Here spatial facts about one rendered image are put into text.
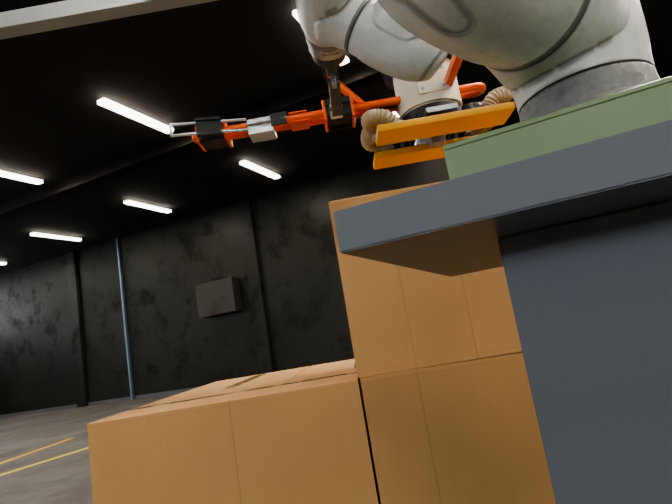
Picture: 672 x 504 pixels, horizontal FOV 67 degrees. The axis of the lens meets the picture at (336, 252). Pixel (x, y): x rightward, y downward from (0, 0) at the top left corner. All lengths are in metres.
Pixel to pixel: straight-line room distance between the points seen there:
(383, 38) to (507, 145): 0.45
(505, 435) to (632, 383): 0.65
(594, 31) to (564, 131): 0.13
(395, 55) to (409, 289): 0.49
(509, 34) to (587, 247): 0.22
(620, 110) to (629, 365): 0.24
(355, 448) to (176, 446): 0.38
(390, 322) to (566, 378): 0.63
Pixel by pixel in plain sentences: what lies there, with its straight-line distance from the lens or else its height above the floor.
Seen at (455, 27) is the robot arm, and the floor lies 0.90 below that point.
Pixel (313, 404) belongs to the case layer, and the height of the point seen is 0.51.
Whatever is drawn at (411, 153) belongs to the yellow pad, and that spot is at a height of 1.11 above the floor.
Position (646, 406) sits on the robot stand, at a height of 0.53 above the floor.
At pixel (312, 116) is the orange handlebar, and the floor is 1.23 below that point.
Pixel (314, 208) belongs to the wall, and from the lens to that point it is 10.58.
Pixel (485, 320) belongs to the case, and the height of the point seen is 0.62.
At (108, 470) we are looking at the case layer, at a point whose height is 0.44.
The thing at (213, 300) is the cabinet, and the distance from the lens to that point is 11.44.
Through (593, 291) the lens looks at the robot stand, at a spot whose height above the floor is 0.64.
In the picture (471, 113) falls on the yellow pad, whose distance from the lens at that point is 1.31.
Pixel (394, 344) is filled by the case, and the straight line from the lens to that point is 1.12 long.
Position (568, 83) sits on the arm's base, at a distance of 0.64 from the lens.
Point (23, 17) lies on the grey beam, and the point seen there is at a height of 3.15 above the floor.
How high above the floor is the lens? 0.64
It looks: 10 degrees up
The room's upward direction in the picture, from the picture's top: 9 degrees counter-clockwise
